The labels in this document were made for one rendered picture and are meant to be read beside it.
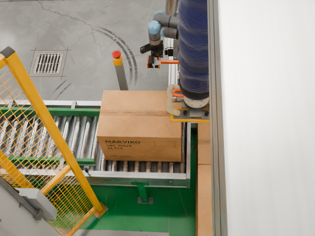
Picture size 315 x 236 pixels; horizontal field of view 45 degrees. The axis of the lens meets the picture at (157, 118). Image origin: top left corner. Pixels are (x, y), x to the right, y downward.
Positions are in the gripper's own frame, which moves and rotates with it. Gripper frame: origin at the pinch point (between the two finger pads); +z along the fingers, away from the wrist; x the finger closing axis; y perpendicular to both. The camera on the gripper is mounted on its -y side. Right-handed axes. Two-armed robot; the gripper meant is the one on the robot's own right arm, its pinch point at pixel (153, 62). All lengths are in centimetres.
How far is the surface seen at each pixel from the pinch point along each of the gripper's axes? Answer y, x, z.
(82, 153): -59, -39, 69
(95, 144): -50, -31, 69
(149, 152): -3, -43, 54
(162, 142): 8, -43, 36
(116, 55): -32.0, 22.0, 19.8
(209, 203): 43, -75, 70
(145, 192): -9, -59, 98
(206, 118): 37, -38, 10
